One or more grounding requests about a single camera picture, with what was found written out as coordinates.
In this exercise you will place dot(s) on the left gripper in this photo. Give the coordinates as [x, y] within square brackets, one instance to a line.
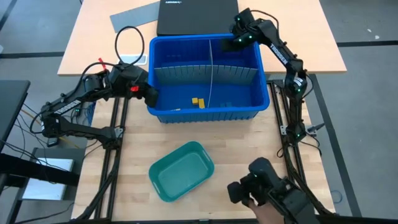
[130, 79]

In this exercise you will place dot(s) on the large blue plastic bin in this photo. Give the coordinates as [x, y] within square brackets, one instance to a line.
[236, 93]

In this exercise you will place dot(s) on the person's right hand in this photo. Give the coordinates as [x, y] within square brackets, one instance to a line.
[265, 213]

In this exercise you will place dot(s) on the small yellow wooden cube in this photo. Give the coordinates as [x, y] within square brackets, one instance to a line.
[195, 100]

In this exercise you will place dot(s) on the small green plastic basket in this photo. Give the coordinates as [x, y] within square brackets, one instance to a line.
[182, 171]

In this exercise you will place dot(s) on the black power adapter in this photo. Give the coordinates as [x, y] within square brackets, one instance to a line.
[52, 142]

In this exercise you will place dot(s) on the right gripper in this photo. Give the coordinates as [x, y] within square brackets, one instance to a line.
[247, 29]

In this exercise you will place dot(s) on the short grey slotted divider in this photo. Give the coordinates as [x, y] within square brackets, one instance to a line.
[211, 68]

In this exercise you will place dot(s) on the long blue wooden block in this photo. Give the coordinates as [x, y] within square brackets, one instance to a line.
[222, 105]

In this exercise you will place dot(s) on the white-framed smartphone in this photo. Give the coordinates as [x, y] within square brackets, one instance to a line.
[136, 59]

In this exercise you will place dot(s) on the black desk crossbar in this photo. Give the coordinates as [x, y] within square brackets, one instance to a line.
[37, 172]

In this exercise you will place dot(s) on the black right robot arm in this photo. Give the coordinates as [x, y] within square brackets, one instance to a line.
[286, 57]

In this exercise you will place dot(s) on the light wood desk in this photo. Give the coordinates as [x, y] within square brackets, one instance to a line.
[311, 46]

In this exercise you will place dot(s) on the grey flat panel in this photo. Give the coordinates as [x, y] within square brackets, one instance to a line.
[133, 17]

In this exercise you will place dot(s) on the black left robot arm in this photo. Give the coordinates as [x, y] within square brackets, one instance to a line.
[71, 105]

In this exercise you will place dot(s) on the grey metal plate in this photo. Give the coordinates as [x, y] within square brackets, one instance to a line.
[62, 154]

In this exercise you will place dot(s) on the silver metal clamp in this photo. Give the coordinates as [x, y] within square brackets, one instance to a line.
[314, 127]

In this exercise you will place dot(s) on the black side desk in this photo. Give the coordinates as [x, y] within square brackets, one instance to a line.
[12, 105]

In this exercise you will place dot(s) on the long grey slotted divider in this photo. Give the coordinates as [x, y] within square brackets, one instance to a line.
[186, 73]

